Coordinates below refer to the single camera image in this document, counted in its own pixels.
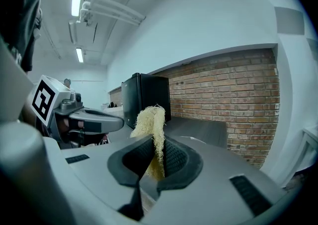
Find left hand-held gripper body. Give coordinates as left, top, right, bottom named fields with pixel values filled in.
left=26, top=75, right=85, bottom=149

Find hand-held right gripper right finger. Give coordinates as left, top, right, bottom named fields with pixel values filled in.
left=146, top=134, right=286, bottom=225

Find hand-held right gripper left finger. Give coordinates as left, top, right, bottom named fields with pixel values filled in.
left=42, top=134, right=155, bottom=225

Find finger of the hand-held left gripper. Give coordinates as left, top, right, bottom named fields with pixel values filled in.
left=69, top=108, right=125, bottom=135

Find yellow sponge cloth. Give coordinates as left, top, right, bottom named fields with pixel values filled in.
left=130, top=104, right=166, bottom=179

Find person's left hand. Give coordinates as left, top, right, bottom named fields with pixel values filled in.
left=59, top=117, right=85, bottom=134

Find black mini fridge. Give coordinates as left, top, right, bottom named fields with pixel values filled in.
left=121, top=73, right=172, bottom=130

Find person's black clothing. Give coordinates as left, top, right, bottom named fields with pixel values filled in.
left=0, top=0, right=43, bottom=72

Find white ceiling pipes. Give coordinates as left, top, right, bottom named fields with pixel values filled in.
left=79, top=0, right=146, bottom=26

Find gray wall panel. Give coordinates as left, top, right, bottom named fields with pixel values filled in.
left=274, top=6, right=305, bottom=35

